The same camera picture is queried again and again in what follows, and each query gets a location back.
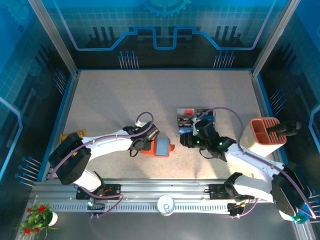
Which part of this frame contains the red flower plant white pot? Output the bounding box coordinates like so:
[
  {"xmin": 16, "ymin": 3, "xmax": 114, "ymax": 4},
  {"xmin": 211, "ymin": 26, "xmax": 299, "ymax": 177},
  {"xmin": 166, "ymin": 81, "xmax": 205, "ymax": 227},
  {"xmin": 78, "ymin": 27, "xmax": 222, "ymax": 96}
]
[{"xmin": 16, "ymin": 201, "xmax": 59, "ymax": 240}]

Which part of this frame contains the black cable connector block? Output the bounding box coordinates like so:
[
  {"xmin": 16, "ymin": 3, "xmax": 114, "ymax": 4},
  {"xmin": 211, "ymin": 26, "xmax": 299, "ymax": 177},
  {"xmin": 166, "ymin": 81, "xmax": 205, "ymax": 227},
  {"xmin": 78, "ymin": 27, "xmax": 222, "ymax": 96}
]
[
  {"xmin": 226, "ymin": 201, "xmax": 248, "ymax": 219},
  {"xmin": 86, "ymin": 199, "xmax": 106, "ymax": 218}
]

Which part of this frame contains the yellow snack bag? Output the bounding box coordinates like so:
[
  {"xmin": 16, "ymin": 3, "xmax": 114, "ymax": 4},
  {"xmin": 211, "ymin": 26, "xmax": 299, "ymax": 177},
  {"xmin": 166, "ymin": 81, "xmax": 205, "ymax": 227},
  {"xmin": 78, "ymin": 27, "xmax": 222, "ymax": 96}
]
[{"xmin": 60, "ymin": 128, "xmax": 87, "ymax": 145}]

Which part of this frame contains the black utensil handle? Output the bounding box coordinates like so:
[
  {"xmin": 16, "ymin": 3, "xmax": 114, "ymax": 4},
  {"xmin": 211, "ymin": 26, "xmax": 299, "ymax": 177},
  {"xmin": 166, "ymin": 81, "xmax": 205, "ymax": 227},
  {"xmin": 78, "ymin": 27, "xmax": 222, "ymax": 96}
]
[{"xmin": 268, "ymin": 120, "xmax": 302, "ymax": 139}]

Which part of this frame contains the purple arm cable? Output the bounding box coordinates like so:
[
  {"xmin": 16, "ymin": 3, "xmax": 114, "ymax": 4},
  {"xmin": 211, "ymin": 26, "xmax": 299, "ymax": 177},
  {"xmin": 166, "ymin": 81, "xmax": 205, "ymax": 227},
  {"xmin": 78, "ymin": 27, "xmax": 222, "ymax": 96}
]
[
  {"xmin": 197, "ymin": 106, "xmax": 316, "ymax": 220},
  {"xmin": 49, "ymin": 111, "xmax": 154, "ymax": 218}
]

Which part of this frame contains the white orange utensil holder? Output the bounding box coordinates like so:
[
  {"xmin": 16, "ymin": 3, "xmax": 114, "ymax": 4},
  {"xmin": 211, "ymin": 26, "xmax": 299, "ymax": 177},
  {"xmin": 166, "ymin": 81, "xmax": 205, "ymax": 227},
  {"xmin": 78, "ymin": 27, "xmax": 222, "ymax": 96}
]
[{"xmin": 240, "ymin": 116, "xmax": 288, "ymax": 158}]

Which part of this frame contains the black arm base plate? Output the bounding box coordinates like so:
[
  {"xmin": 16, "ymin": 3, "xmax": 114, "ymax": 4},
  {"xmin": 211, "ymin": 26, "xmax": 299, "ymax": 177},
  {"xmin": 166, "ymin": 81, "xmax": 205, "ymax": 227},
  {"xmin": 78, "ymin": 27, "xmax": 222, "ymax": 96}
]
[
  {"xmin": 75, "ymin": 183, "xmax": 123, "ymax": 201},
  {"xmin": 208, "ymin": 183, "xmax": 253, "ymax": 201}
]

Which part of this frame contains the white paper cup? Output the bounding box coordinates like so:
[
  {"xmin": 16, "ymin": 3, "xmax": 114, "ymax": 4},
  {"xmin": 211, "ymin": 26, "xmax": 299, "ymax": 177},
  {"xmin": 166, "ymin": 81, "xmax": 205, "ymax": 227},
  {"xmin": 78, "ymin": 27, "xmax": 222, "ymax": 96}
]
[{"xmin": 156, "ymin": 194, "xmax": 176, "ymax": 216}]

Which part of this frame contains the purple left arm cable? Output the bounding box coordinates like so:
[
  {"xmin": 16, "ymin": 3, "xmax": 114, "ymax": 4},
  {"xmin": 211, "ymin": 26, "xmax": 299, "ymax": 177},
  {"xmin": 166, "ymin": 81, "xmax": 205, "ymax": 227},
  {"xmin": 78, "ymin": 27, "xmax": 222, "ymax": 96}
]
[{"xmin": 49, "ymin": 111, "xmax": 154, "ymax": 218}]

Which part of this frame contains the slotted grey cable duct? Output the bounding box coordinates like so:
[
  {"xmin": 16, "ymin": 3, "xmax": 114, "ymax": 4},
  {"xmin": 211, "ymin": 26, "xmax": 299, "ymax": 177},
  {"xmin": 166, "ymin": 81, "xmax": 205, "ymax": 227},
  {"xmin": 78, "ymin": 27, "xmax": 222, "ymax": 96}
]
[{"xmin": 49, "ymin": 203, "xmax": 232, "ymax": 214}]

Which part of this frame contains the orange grey card holder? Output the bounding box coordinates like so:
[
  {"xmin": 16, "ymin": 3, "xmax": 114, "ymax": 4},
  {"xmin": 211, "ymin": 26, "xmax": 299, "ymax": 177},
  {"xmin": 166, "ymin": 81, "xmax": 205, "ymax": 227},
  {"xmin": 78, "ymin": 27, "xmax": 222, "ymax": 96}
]
[{"xmin": 140, "ymin": 136, "xmax": 176, "ymax": 158}]

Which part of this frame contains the aluminium frame post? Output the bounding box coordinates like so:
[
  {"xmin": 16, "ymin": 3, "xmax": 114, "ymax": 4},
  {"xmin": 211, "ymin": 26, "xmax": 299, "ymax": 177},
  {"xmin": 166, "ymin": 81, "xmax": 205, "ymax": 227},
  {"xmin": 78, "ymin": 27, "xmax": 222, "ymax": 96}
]
[
  {"xmin": 251, "ymin": 0, "xmax": 297, "ymax": 78},
  {"xmin": 26, "ymin": 0, "xmax": 80, "ymax": 79}
]

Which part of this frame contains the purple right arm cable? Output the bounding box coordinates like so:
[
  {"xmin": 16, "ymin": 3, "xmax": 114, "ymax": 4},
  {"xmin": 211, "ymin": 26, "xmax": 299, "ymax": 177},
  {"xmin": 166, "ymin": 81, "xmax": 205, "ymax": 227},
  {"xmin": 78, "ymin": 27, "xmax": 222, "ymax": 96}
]
[{"xmin": 197, "ymin": 106, "xmax": 316, "ymax": 220}]

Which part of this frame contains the aluminium extrusion beam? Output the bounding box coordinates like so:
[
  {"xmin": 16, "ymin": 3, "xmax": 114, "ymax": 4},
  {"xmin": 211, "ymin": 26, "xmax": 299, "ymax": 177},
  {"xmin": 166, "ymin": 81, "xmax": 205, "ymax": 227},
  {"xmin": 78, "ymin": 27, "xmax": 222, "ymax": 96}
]
[{"xmin": 29, "ymin": 178, "xmax": 302, "ymax": 203}]

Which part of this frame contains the aluminium blue side rail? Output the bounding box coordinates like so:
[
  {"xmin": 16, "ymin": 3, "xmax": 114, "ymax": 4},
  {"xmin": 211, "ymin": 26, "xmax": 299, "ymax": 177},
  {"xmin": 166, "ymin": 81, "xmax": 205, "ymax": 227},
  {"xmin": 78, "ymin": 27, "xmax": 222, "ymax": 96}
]
[
  {"xmin": 249, "ymin": 70, "xmax": 295, "ymax": 182},
  {"xmin": 37, "ymin": 71, "xmax": 81, "ymax": 182}
]

